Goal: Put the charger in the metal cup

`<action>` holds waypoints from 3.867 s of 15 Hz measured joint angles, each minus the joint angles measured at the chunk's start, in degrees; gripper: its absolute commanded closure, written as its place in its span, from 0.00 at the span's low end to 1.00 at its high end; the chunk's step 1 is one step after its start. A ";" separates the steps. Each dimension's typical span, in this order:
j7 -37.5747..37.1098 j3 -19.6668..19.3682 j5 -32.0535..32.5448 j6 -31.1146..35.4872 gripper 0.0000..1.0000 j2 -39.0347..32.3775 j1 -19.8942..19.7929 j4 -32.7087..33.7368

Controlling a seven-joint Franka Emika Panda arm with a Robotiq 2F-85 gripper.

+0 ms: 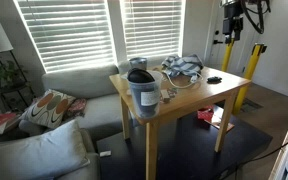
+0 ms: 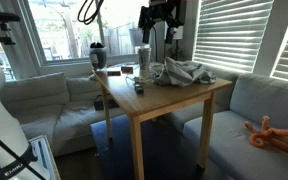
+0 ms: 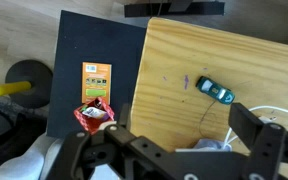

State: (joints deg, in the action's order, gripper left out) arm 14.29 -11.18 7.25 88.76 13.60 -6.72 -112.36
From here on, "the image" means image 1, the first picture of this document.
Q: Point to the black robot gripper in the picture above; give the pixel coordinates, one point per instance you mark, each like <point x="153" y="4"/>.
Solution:
<point x="232" y="24"/>

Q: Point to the white charger plug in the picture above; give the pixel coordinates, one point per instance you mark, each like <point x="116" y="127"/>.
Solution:
<point x="194" y="79"/>

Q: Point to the metal cup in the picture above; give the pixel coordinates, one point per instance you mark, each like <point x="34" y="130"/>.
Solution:
<point x="138" y="63"/>

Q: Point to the yellow stand leg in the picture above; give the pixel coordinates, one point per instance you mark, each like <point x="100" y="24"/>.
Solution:
<point x="249" y="75"/>
<point x="227" y="55"/>

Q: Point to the green toy car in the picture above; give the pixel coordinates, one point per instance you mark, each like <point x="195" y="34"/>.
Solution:
<point x="214" y="79"/>

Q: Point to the blue white striped cloth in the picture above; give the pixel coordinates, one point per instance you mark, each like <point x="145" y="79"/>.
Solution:
<point x="182" y="65"/>

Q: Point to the floor vent grille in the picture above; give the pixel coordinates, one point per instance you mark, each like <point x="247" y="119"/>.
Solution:
<point x="250" y="106"/>

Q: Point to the wooden table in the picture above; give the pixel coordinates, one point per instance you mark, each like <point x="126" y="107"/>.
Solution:
<point x="190" y="96"/>

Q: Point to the white window blind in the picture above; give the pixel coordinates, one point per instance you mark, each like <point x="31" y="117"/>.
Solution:
<point x="67" y="33"/>
<point x="152" y="28"/>

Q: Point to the red box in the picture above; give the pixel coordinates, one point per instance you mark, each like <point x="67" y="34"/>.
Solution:
<point x="205" y="114"/>

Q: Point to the flat wooden board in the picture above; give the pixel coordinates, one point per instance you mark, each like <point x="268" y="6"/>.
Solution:
<point x="223" y="126"/>

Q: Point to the black rounded object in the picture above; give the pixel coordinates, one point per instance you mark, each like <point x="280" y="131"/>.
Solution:
<point x="139" y="76"/>

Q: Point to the dark blue rug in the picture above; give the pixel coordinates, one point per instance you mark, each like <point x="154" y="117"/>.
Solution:
<point x="184" y="150"/>

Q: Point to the gray fabric sofa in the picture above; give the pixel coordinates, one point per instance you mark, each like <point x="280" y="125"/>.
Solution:
<point x="94" y="83"/>

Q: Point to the red patterned cloth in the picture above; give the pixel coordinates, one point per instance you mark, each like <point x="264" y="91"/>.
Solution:
<point x="77" y="106"/>

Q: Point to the small white object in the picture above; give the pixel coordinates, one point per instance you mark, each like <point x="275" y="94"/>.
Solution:
<point x="105" y="153"/>

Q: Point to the oval patterned pillow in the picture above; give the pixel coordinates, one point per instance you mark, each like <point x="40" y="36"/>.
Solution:
<point x="49" y="108"/>

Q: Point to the black metal shelf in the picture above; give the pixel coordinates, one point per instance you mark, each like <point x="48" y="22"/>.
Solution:
<point x="15" y="88"/>

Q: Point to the green house plant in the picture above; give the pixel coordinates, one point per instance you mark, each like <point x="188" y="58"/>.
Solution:
<point x="5" y="71"/>

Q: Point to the light blue pillow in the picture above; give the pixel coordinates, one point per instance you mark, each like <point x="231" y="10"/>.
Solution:
<point x="34" y="155"/>

